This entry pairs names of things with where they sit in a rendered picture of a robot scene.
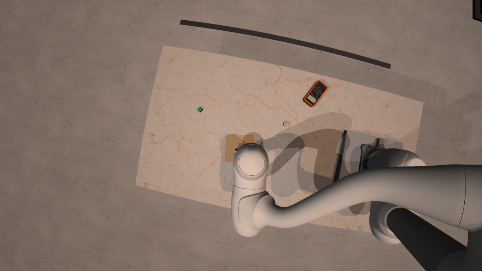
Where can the orange digital multimeter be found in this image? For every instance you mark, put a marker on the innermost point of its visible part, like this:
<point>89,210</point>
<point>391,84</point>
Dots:
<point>315,93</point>

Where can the tan flat mat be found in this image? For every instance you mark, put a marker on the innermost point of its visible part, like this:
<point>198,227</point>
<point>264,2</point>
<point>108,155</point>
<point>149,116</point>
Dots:
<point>233,142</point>

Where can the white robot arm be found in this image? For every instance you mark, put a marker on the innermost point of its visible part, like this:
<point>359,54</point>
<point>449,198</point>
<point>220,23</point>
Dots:
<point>399,185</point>

